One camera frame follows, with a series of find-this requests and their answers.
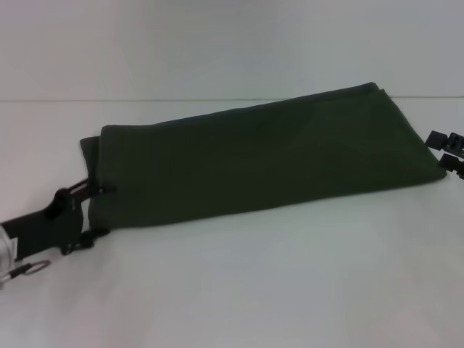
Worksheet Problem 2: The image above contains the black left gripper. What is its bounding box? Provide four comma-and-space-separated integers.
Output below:
0, 178, 119, 260

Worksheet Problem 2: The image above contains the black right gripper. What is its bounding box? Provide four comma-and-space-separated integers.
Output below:
426, 130, 464, 181

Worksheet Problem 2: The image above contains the dark green shirt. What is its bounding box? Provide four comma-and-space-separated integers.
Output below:
79, 81, 447, 237

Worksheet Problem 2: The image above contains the left arm cable with connector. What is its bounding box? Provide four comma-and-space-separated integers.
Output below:
0, 258, 52, 288

